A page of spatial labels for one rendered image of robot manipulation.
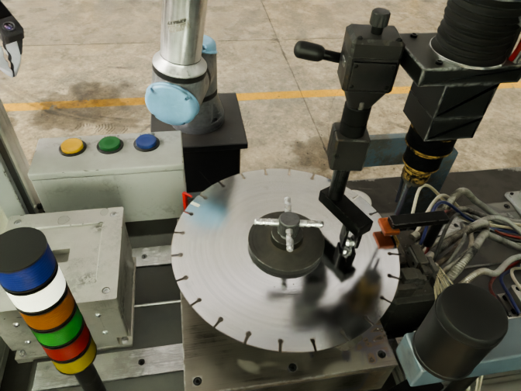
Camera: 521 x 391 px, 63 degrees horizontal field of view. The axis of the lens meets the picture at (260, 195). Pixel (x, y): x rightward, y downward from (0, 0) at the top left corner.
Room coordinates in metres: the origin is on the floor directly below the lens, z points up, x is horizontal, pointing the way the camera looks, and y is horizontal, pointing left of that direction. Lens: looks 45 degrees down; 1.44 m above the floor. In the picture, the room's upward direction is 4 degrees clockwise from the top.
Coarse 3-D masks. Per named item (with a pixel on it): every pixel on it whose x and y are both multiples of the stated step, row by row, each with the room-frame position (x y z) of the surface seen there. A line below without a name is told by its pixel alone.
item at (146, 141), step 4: (140, 136) 0.68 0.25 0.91; (144, 136) 0.68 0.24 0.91; (148, 136) 0.68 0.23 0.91; (152, 136) 0.68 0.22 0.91; (136, 140) 0.66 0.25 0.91; (140, 140) 0.66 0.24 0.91; (144, 140) 0.66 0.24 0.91; (148, 140) 0.66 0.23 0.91; (152, 140) 0.67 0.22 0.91; (156, 140) 0.67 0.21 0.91; (136, 144) 0.66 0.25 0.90; (140, 144) 0.65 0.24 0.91; (144, 144) 0.65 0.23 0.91; (148, 144) 0.65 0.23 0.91; (152, 144) 0.66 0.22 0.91; (144, 148) 0.65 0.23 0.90; (148, 148) 0.65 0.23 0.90
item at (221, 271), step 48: (240, 192) 0.50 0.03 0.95; (288, 192) 0.50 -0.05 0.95; (192, 240) 0.39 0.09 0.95; (240, 240) 0.40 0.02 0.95; (336, 240) 0.41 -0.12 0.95; (384, 240) 0.42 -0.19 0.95; (192, 288) 0.31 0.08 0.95; (240, 288) 0.32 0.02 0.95; (288, 288) 0.32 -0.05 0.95; (336, 288) 0.33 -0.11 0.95; (384, 288) 0.33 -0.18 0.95; (240, 336) 0.25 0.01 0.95; (288, 336) 0.25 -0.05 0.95; (336, 336) 0.26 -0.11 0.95
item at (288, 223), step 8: (288, 200) 0.44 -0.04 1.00; (288, 208) 0.42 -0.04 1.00; (280, 216) 0.40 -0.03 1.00; (288, 216) 0.40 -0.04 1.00; (296, 216) 0.40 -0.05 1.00; (256, 224) 0.39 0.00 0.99; (264, 224) 0.39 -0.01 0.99; (272, 224) 0.39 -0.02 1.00; (280, 224) 0.39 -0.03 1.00; (288, 224) 0.39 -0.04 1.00; (296, 224) 0.39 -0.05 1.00; (304, 224) 0.39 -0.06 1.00; (312, 224) 0.40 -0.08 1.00; (320, 224) 0.40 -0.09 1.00; (280, 232) 0.39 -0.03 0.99; (288, 232) 0.38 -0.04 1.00; (296, 232) 0.39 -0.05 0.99; (288, 240) 0.36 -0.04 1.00; (288, 248) 0.35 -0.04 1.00
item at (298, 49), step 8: (296, 48) 0.47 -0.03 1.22; (304, 48) 0.46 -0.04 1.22; (312, 48) 0.47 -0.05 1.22; (320, 48) 0.47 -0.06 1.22; (296, 56) 0.47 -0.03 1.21; (304, 56) 0.46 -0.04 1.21; (312, 56) 0.46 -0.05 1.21; (320, 56) 0.46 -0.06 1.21; (328, 56) 0.47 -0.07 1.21; (336, 56) 0.47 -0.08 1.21
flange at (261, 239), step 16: (256, 240) 0.39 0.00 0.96; (272, 240) 0.39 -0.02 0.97; (304, 240) 0.40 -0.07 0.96; (320, 240) 0.40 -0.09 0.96; (256, 256) 0.36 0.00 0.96; (272, 256) 0.36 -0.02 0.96; (288, 256) 0.37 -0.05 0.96; (304, 256) 0.37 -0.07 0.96; (320, 256) 0.37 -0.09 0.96; (288, 272) 0.34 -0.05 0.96
